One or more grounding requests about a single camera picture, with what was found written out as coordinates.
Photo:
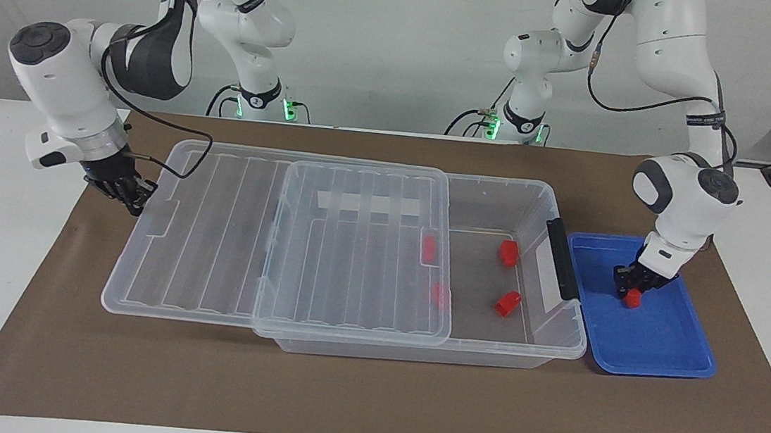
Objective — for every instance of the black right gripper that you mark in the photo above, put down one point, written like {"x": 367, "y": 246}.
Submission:
{"x": 113, "y": 176}

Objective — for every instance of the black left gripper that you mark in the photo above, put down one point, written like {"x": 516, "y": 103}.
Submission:
{"x": 648, "y": 276}

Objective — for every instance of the red block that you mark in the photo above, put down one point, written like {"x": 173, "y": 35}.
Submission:
{"x": 509, "y": 253}
{"x": 440, "y": 295}
{"x": 507, "y": 304}
{"x": 429, "y": 248}
{"x": 630, "y": 300}

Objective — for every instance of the clear ribbed plastic lid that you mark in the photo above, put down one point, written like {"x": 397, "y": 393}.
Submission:
{"x": 206, "y": 242}

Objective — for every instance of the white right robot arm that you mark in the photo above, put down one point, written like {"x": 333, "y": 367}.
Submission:
{"x": 65, "y": 94}

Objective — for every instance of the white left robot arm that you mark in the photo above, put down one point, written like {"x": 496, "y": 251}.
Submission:
{"x": 684, "y": 196}

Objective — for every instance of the blue plastic tray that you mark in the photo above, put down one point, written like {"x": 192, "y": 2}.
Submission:
{"x": 656, "y": 341}

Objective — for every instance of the clear plastic storage box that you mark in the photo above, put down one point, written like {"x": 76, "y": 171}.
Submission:
{"x": 488, "y": 329}

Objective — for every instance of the brown paper table mat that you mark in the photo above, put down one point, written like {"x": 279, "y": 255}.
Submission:
{"x": 340, "y": 396}

